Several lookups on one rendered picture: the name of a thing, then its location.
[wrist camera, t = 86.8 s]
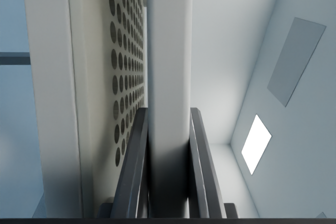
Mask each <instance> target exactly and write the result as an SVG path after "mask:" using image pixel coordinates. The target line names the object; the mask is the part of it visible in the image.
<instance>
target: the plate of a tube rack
mask: <svg viewBox="0 0 336 224"><path fill-rule="evenodd" d="M192 6H193V0H146V16H147V104H148V192H149V218H188V178H189V135H190V93H191V50H192Z"/></svg>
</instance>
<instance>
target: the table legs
mask: <svg viewBox="0 0 336 224"><path fill-rule="evenodd" d="M0 65H31V60H30V52H0Z"/></svg>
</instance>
